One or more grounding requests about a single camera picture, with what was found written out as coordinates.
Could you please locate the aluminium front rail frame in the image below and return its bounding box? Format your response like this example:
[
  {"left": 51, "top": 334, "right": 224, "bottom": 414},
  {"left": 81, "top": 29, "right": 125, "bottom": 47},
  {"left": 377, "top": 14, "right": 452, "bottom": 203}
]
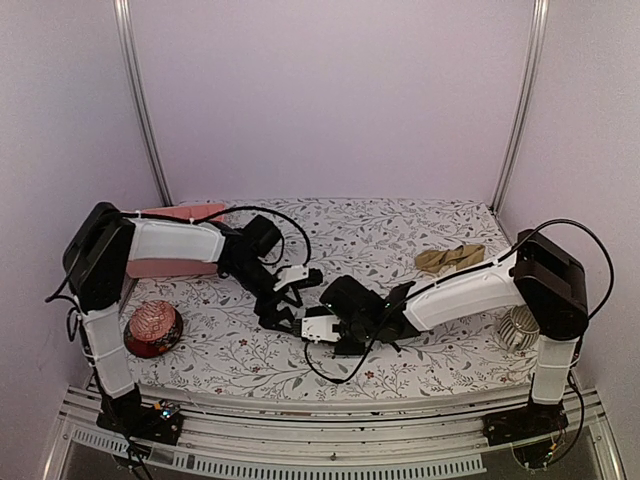
[{"left": 36, "top": 383, "right": 631, "bottom": 479}]

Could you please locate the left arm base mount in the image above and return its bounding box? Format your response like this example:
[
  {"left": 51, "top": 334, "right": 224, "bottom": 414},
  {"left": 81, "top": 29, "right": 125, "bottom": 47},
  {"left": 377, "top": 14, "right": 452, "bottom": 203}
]
[{"left": 96, "top": 385, "right": 185, "bottom": 446}]

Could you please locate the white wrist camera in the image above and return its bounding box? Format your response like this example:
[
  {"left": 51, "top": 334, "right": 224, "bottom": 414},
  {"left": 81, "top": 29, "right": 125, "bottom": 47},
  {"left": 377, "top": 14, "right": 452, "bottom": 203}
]
[
  {"left": 274, "top": 265, "right": 323, "bottom": 291},
  {"left": 300, "top": 315, "right": 342, "bottom": 343}
]

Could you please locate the striped metal wire cup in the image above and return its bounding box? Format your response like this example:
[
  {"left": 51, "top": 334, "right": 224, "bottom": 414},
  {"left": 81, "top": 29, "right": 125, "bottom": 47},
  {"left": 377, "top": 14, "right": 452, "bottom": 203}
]
[{"left": 497, "top": 305, "right": 539, "bottom": 353}]

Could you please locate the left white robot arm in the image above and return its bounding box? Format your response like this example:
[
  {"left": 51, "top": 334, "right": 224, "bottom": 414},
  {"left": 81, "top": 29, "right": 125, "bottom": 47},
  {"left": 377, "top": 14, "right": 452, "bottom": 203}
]
[{"left": 63, "top": 202, "right": 311, "bottom": 434}]

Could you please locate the right aluminium corner post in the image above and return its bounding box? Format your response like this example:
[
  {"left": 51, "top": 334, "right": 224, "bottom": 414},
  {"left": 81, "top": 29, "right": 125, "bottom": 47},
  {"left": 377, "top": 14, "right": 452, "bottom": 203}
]
[{"left": 490, "top": 0, "right": 550, "bottom": 216}]

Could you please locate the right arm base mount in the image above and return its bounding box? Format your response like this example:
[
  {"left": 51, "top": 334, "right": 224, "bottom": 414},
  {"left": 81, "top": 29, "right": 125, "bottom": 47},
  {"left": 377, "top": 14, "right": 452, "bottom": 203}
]
[{"left": 482, "top": 398, "right": 569, "bottom": 446}]

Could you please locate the floral patterned table cloth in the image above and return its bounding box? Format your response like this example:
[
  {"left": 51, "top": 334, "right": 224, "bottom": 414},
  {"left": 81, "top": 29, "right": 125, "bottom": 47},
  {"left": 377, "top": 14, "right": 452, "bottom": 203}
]
[{"left": 122, "top": 199, "right": 536, "bottom": 401}]

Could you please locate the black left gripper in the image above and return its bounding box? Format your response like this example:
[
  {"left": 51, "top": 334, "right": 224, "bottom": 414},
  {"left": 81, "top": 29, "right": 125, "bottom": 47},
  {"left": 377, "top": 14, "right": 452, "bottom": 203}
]
[{"left": 225, "top": 257, "right": 303, "bottom": 335}]

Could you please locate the red patterned bowl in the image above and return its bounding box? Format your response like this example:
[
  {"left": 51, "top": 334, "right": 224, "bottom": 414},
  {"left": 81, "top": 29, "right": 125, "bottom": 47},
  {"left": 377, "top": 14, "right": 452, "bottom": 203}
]
[{"left": 123, "top": 300, "right": 184, "bottom": 359}]

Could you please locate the tan beige underwear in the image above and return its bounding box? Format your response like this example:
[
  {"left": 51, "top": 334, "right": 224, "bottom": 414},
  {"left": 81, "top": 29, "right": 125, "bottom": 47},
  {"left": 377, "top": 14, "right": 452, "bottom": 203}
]
[{"left": 414, "top": 244, "right": 485, "bottom": 277}]

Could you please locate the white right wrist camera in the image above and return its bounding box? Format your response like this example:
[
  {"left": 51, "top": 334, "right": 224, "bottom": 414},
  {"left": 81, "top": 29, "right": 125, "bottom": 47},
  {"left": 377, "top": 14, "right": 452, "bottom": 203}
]
[{"left": 300, "top": 315, "right": 342, "bottom": 343}]

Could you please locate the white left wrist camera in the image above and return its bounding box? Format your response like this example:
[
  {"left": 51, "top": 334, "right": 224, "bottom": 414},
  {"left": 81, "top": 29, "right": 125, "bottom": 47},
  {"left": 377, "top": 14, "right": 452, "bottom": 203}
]
[{"left": 274, "top": 265, "right": 323, "bottom": 291}]

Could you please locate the pink divided organizer box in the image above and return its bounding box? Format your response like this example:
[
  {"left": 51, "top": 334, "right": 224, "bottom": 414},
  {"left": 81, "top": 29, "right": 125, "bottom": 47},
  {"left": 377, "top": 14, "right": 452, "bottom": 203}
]
[{"left": 126, "top": 203, "right": 225, "bottom": 279}]

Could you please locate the left aluminium corner post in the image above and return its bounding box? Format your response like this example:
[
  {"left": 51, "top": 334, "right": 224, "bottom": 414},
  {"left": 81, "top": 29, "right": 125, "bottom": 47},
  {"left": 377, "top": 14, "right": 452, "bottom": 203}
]
[{"left": 113, "top": 0, "right": 173, "bottom": 207}]

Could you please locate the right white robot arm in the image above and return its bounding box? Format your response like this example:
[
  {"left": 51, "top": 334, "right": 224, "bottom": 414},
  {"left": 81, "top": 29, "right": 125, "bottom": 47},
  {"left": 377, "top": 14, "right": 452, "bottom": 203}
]
[{"left": 302, "top": 230, "right": 589, "bottom": 436}]

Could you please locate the aluminium corner post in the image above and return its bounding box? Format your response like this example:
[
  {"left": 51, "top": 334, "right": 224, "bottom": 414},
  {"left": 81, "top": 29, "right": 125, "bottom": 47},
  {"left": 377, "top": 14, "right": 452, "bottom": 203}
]
[
  {"left": 113, "top": 0, "right": 173, "bottom": 207},
  {"left": 490, "top": 0, "right": 550, "bottom": 216}
]

